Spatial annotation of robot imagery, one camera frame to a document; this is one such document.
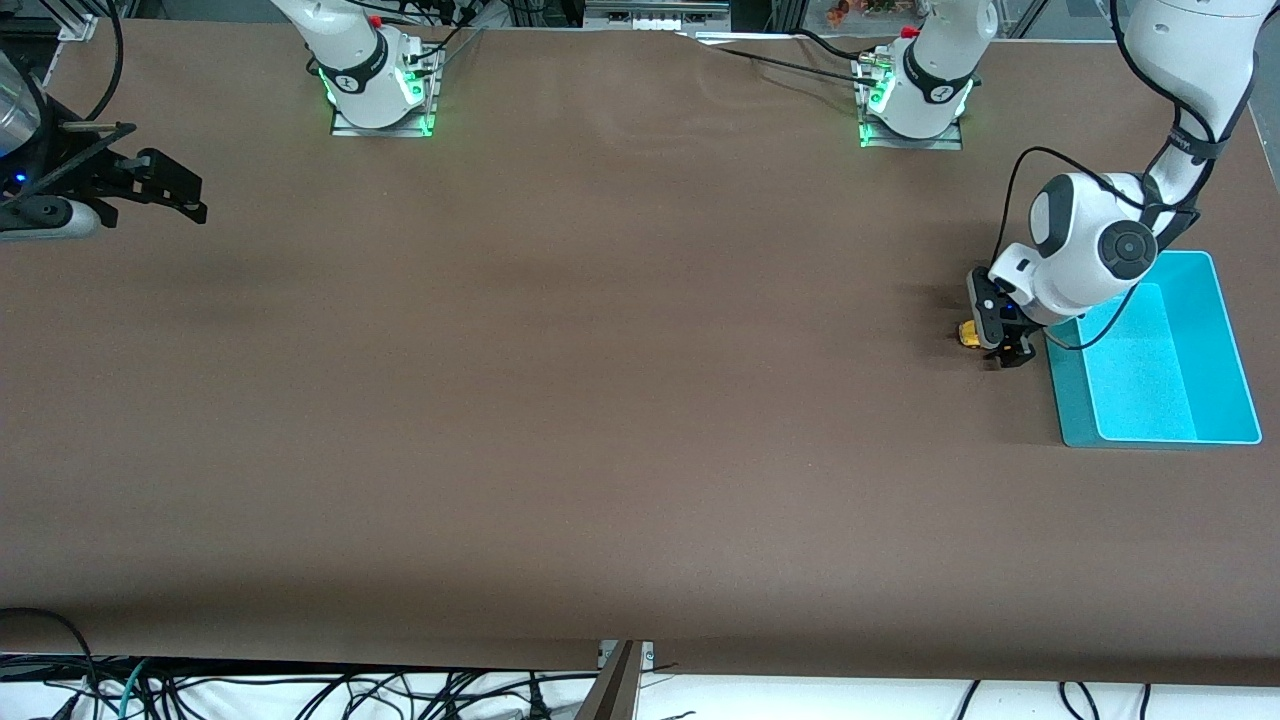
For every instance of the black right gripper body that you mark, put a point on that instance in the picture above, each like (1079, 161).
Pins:
(78, 171)

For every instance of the yellow beetle toy car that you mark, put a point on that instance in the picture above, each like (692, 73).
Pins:
(970, 333)

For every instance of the cyan plastic bin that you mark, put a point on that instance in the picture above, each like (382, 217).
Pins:
(1150, 390)

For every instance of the silver aluminium profile piece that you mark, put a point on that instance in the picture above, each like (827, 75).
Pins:
(78, 22)

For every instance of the orange background object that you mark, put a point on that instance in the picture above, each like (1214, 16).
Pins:
(838, 12)

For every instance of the brown table cover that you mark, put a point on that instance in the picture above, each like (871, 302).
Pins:
(640, 450)

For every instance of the white flat strip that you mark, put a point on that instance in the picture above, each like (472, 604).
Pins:
(745, 39)

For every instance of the white connector block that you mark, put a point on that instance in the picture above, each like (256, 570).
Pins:
(660, 24)

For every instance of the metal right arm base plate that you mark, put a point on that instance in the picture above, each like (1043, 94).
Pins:
(350, 131)

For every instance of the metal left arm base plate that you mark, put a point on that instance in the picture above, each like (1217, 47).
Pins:
(940, 144)

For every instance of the silver aluminium frame rail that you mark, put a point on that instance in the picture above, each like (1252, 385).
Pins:
(700, 10)

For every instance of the silver corner bracket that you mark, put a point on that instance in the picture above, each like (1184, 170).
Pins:
(648, 655)

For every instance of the grey frame beam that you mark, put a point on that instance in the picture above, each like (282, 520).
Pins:
(612, 695)

